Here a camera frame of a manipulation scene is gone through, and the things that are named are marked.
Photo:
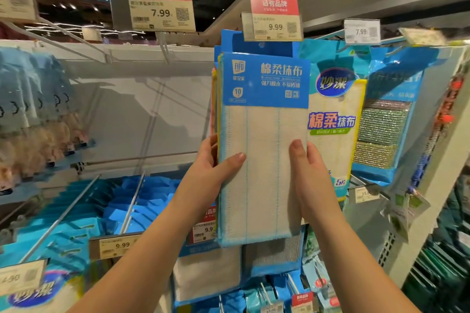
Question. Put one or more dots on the person's right hand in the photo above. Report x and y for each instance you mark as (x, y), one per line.
(316, 192)

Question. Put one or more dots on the person's left hand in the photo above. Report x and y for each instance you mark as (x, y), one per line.
(205, 181)

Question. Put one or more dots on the blue steel-cloth packets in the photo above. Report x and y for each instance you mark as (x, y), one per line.
(275, 254)

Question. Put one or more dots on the blue header cloth pack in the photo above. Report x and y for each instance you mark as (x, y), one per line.
(261, 126)
(235, 39)

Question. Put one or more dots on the hung scouring pad packet bunch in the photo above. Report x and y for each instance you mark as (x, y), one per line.
(382, 133)

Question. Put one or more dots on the cotton-soft cloth packet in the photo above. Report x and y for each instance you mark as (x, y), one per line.
(338, 104)

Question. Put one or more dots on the blue antibacterial cloth packets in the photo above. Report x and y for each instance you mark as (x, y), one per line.
(66, 221)

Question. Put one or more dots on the person's right forearm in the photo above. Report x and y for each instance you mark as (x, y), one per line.
(360, 272)

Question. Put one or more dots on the yellowish price tag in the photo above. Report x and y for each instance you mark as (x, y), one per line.
(367, 194)
(116, 246)
(22, 277)

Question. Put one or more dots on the clear packets with green print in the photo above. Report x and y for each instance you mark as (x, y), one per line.
(311, 243)

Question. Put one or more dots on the metal peg hook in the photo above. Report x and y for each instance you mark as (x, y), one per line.
(59, 217)
(51, 36)
(163, 43)
(132, 205)

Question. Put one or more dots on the clear hanging label pouch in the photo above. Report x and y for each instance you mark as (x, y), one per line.
(407, 214)

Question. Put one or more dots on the striped sponge packets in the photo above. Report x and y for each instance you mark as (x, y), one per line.
(257, 298)

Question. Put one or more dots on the dark green goods pile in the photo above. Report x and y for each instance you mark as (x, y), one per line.
(440, 265)

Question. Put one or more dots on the hanging red clip strip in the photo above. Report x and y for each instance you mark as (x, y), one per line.
(448, 100)

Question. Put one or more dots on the clear grey price tag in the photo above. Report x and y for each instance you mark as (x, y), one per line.
(424, 36)

